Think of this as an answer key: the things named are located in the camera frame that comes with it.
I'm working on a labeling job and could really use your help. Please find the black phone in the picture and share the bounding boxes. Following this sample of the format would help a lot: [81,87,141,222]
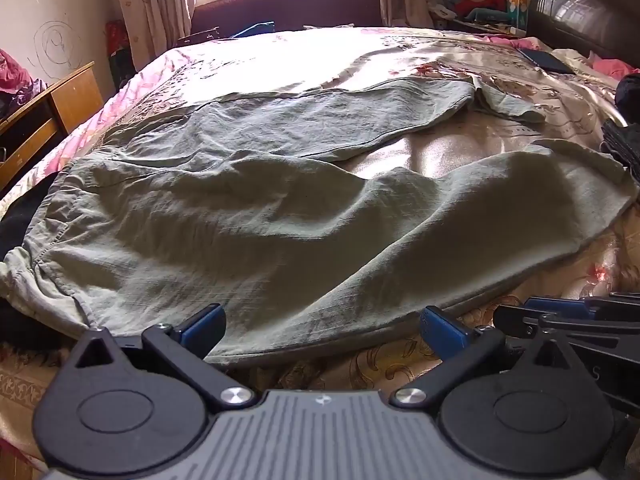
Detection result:
[517,49,576,75]

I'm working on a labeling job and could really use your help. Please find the wooden cabinet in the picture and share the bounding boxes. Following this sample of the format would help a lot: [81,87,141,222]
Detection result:
[0,61,107,196]

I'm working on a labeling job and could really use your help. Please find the dark brown headboard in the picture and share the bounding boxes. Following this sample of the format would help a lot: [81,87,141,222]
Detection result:
[527,0,640,69]

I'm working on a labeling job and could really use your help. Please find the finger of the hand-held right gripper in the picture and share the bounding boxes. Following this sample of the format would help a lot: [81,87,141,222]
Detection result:
[537,313,640,356]
[492,292,640,333]

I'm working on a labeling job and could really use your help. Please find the grey-green pants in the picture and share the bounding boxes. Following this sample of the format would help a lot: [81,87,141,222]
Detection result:
[0,79,638,367]

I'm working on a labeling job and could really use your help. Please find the black knitted cloth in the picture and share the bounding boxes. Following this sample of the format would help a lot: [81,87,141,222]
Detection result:
[599,72,640,182]

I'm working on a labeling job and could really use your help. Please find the pile of colourful clothes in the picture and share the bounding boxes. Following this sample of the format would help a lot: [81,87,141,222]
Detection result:
[429,0,512,34]

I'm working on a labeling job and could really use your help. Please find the pink plastic bag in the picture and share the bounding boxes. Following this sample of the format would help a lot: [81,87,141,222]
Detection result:
[0,49,49,111]

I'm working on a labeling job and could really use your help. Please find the blue flat box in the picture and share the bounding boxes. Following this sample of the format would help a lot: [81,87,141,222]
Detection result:
[229,21,276,40]

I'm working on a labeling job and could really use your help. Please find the purple upholstered bench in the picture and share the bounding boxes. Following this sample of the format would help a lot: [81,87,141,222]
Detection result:
[190,0,385,49]

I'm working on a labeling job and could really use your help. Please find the pink pillow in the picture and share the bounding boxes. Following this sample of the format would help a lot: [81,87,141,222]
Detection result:
[589,55,640,80]

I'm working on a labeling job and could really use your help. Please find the red patterned bag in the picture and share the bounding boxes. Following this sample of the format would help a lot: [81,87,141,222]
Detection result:
[104,20,132,94]

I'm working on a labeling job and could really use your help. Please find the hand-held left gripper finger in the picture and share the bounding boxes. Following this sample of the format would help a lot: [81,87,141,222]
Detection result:
[390,306,583,409]

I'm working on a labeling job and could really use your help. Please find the yellow snack packet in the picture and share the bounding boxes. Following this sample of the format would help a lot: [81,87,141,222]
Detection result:
[505,0,530,29]

